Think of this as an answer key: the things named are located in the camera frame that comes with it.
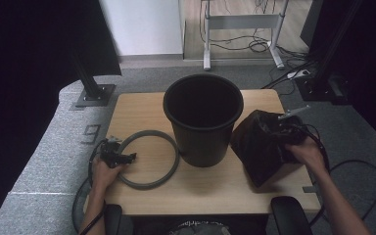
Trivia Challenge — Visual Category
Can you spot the black plastic trash bin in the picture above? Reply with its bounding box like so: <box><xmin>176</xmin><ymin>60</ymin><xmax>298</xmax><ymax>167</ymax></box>
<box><xmin>163</xmin><ymin>73</ymin><xmax>245</xmax><ymax>168</ymax></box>

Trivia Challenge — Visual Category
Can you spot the white metal desk frame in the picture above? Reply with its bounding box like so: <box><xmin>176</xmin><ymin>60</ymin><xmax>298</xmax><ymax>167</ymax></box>
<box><xmin>202</xmin><ymin>0</ymin><xmax>290</xmax><ymax>71</ymax></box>

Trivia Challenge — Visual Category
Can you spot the grey plastic bin ring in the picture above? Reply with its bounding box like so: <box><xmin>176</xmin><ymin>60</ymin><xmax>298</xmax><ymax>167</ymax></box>
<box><xmin>117</xmin><ymin>129</ymin><xmax>180</xmax><ymax>191</ymax></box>

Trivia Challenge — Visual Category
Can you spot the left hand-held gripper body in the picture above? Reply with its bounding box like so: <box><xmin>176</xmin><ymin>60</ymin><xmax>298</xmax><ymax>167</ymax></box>
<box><xmin>98</xmin><ymin>135</ymin><xmax>125</xmax><ymax>169</ymax></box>

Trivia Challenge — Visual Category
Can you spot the black metal stand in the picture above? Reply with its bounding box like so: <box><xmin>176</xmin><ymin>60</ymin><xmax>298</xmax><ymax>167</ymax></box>
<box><xmin>295</xmin><ymin>0</ymin><xmax>363</xmax><ymax>106</ymax></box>
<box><xmin>71</xmin><ymin>55</ymin><xmax>117</xmax><ymax>108</ymax></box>

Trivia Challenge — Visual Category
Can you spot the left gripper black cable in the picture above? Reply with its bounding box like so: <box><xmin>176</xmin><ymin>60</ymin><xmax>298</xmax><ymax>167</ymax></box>
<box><xmin>71</xmin><ymin>139</ymin><xmax>110</xmax><ymax>235</ymax></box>

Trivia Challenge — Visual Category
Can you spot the black looped floor cable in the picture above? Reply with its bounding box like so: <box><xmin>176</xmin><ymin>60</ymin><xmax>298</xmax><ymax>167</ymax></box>
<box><xmin>309</xmin><ymin>159</ymin><xmax>376</xmax><ymax>226</ymax></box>

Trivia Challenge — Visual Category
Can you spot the thin black floor cable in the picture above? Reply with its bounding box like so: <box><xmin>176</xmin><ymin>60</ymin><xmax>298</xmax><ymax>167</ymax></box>
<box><xmin>278</xmin><ymin>82</ymin><xmax>298</xmax><ymax>97</ymax></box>

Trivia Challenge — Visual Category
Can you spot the white power strip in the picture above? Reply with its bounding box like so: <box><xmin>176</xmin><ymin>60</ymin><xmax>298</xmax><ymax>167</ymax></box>
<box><xmin>287</xmin><ymin>69</ymin><xmax>311</xmax><ymax>80</ymax></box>

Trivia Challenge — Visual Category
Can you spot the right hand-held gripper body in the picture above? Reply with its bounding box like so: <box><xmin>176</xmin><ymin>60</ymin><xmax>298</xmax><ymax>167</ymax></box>
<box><xmin>274</xmin><ymin>104</ymin><xmax>311</xmax><ymax>147</ymax></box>

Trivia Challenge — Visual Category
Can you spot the person's dark clothing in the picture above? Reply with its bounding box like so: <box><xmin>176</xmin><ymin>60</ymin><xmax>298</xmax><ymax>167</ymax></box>
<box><xmin>131</xmin><ymin>214</ymin><xmax>270</xmax><ymax>235</ymax></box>

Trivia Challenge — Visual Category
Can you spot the tangle of black cables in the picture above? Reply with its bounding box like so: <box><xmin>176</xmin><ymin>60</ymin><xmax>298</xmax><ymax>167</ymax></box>
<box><xmin>198</xmin><ymin>0</ymin><xmax>311</xmax><ymax>62</ymax></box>

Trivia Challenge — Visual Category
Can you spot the person's right hand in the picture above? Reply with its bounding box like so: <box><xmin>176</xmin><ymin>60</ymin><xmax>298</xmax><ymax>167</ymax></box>
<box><xmin>284</xmin><ymin>136</ymin><xmax>328</xmax><ymax>174</ymax></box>

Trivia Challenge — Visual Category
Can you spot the person's left hand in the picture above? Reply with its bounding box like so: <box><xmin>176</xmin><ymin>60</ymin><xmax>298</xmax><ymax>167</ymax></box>
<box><xmin>91</xmin><ymin>158</ymin><xmax>126</xmax><ymax>194</ymax></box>

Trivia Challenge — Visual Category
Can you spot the black chair armrest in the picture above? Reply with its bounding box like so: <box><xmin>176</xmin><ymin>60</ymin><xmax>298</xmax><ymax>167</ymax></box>
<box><xmin>104</xmin><ymin>204</ymin><xmax>123</xmax><ymax>235</ymax></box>
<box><xmin>270</xmin><ymin>195</ymin><xmax>312</xmax><ymax>235</ymax></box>

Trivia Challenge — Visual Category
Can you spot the black plastic garbage bag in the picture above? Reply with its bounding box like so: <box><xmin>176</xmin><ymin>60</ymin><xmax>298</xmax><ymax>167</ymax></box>
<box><xmin>229</xmin><ymin>109</ymin><xmax>307</xmax><ymax>189</ymax></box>

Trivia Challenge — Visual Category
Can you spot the black power strip cable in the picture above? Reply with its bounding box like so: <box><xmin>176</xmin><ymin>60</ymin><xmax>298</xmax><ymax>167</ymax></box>
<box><xmin>260</xmin><ymin>62</ymin><xmax>312</xmax><ymax>90</ymax></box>

